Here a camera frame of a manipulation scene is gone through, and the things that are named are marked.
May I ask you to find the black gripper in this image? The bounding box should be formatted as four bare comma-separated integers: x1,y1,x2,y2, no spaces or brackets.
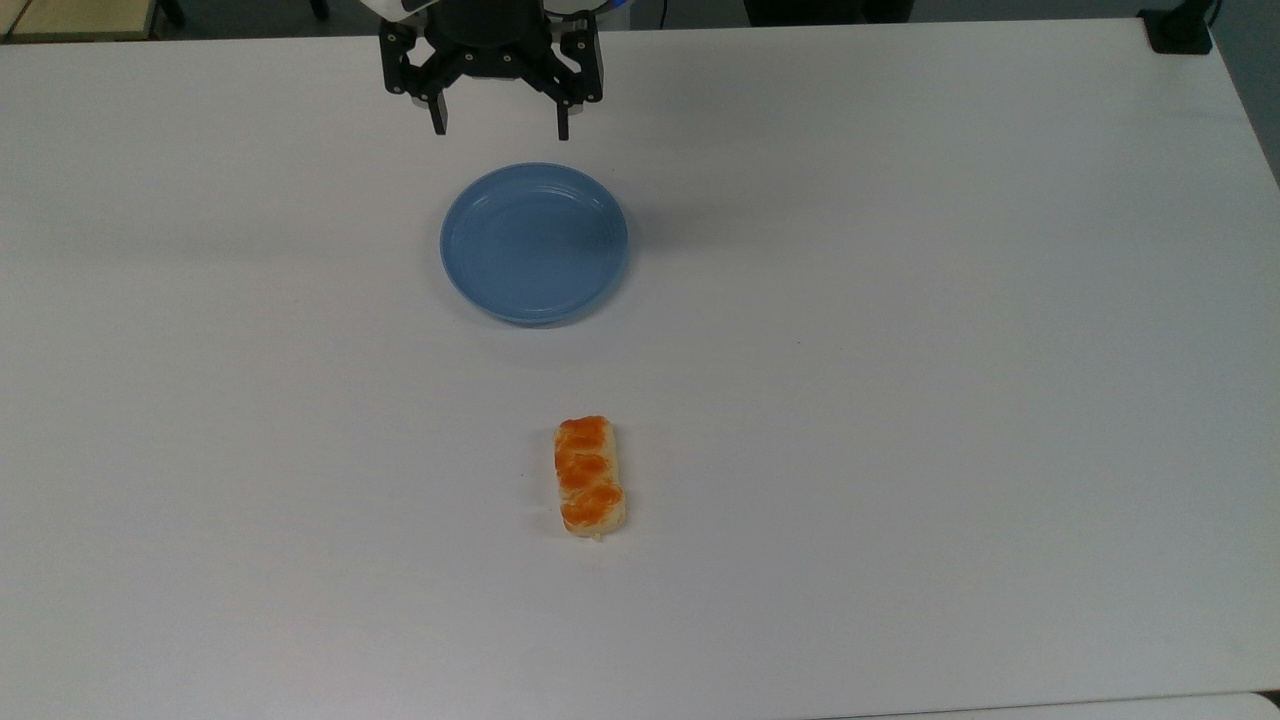
380,0,606,142

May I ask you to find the orange glazed bread loaf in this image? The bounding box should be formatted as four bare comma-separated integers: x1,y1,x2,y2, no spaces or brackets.
554,416,629,542

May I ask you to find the blue round plate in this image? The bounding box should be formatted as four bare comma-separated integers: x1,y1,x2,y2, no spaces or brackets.
440,162,630,327

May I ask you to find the light wooden table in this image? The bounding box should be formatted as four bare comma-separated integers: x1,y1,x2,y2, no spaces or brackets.
0,0,163,43

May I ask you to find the black table clamp base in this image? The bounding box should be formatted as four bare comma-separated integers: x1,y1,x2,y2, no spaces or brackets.
1140,0,1217,56

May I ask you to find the white adjacent table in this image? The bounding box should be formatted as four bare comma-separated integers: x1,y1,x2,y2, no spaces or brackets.
830,693,1280,720

